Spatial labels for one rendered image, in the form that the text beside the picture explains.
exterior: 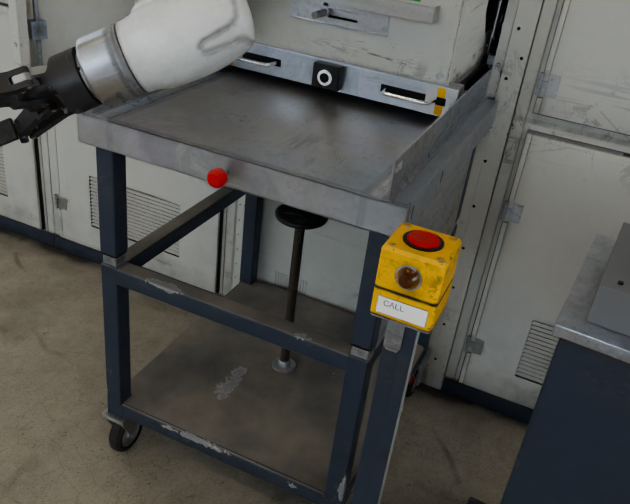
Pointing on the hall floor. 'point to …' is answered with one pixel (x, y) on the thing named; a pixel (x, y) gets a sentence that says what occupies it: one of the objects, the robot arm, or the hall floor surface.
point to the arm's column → (586, 434)
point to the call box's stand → (385, 412)
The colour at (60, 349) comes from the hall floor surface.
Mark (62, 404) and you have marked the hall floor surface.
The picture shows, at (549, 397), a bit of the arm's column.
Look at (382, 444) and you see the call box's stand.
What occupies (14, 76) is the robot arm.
